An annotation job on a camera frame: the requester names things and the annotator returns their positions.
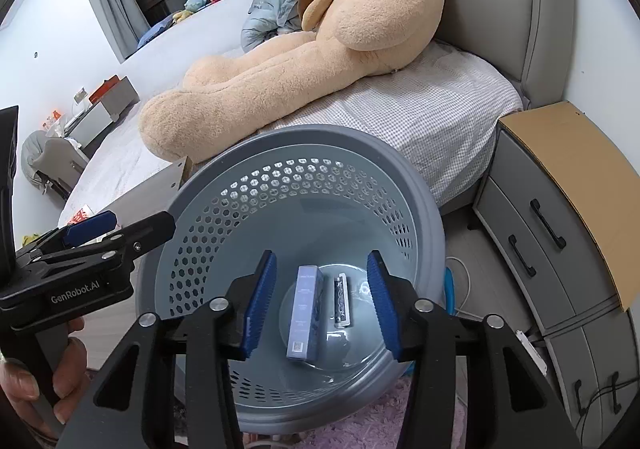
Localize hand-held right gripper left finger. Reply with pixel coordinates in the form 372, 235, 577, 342
59, 249, 278, 449

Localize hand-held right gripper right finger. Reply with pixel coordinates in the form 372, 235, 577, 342
366, 250, 583, 449

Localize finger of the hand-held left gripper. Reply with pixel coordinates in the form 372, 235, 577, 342
20, 210, 118, 255
15, 211, 177, 277

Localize grey perforated plastic basket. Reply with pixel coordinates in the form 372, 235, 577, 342
134, 125, 447, 436

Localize person's left hand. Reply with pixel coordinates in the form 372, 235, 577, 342
0, 316, 96, 449

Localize purple cardboard box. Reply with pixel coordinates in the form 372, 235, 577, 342
286, 265, 322, 362

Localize grey chair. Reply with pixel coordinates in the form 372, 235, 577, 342
21, 130, 88, 200

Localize grey desk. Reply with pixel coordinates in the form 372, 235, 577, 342
65, 76, 141, 150

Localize red box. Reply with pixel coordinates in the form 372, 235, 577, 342
89, 75, 121, 102

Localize white power strip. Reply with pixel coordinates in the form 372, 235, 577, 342
515, 329, 548, 375

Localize grey nightstand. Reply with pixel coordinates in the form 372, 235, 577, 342
472, 126, 621, 336

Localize blue cloth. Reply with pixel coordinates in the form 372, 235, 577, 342
137, 19, 173, 47

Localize bed with grey sheet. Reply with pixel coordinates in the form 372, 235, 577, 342
57, 41, 523, 235

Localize grey cabinet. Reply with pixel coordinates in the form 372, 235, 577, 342
542, 296, 640, 449

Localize blue-grey duvet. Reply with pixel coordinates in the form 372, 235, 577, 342
241, 4, 321, 52

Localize large beige teddy bear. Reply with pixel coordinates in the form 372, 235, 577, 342
138, 0, 446, 162

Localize white cable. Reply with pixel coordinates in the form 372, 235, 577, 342
445, 256, 488, 320

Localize black drawer handle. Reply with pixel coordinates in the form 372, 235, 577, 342
530, 200, 567, 250
507, 235, 538, 278

